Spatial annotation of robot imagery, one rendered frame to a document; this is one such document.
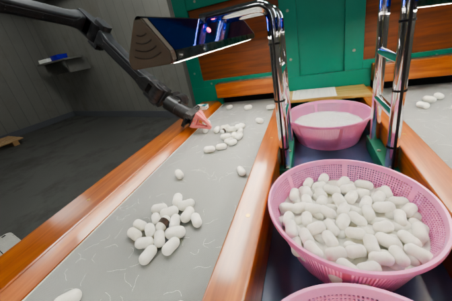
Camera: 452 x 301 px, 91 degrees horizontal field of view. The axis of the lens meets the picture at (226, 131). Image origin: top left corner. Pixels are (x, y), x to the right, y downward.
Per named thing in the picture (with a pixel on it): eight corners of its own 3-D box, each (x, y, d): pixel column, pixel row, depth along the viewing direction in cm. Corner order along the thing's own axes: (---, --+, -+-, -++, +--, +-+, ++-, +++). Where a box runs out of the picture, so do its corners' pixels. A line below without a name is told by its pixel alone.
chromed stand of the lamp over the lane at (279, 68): (225, 179, 67) (189, 15, 50) (242, 148, 84) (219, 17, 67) (292, 183, 60) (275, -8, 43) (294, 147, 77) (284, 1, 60)
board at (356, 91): (281, 103, 94) (280, 101, 94) (284, 94, 107) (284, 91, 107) (372, 96, 83) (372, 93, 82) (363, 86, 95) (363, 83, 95)
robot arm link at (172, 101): (158, 108, 86) (163, 95, 84) (167, 104, 92) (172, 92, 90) (173, 117, 85) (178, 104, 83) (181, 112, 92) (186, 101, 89)
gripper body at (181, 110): (201, 106, 89) (185, 97, 90) (190, 115, 80) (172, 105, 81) (196, 119, 92) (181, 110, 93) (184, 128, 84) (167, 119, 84)
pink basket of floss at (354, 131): (328, 165, 64) (328, 136, 60) (274, 137, 87) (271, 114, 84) (390, 136, 72) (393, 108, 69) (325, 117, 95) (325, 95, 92)
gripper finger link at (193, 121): (218, 116, 88) (198, 105, 89) (212, 123, 82) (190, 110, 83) (212, 130, 91) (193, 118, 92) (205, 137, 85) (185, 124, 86)
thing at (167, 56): (130, 70, 36) (114, 21, 33) (235, 41, 89) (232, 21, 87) (173, 63, 33) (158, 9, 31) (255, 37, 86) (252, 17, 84)
